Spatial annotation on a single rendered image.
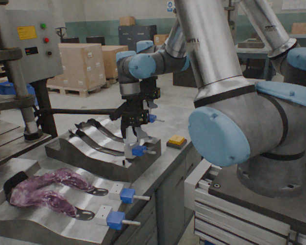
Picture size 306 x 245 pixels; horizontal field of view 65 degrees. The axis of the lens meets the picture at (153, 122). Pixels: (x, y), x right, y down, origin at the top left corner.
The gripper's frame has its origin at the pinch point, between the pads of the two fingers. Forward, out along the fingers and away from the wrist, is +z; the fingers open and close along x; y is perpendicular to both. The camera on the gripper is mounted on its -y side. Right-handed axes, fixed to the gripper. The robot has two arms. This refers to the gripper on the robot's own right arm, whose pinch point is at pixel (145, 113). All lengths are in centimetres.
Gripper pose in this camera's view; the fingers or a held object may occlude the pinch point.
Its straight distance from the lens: 122.7
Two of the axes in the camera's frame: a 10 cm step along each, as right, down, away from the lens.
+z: 0.5, 9.1, 4.1
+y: 8.6, 1.7, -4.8
